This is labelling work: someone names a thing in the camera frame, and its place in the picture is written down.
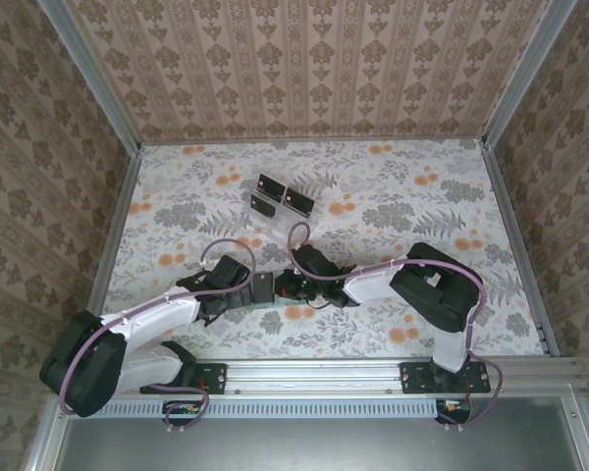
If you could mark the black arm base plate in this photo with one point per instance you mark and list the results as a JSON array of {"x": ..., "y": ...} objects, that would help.
[
  {"x": 414, "y": 380},
  {"x": 215, "y": 379}
]

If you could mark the aluminium front mounting rail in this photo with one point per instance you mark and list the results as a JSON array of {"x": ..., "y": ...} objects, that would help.
[{"x": 314, "y": 375}]

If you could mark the aluminium table back rail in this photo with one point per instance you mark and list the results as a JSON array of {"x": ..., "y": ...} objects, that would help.
[{"x": 314, "y": 141}]

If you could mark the aluminium upright frame post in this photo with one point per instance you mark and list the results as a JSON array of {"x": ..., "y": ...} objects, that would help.
[
  {"x": 94, "y": 78},
  {"x": 525, "y": 73}
]

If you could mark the grey metal sheet panel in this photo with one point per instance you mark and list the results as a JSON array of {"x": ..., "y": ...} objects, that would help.
[{"x": 324, "y": 446}]

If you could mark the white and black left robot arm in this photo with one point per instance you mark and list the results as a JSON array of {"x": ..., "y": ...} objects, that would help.
[{"x": 152, "y": 314}]

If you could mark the small black control board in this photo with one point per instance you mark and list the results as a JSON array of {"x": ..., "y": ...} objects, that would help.
[
  {"x": 454, "y": 407},
  {"x": 181, "y": 409}
]

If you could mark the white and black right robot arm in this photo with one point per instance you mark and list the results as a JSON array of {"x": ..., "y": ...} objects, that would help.
[{"x": 373, "y": 284}]

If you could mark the aluminium table side rail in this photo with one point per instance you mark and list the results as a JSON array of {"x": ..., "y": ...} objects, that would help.
[
  {"x": 113, "y": 245},
  {"x": 519, "y": 245}
]

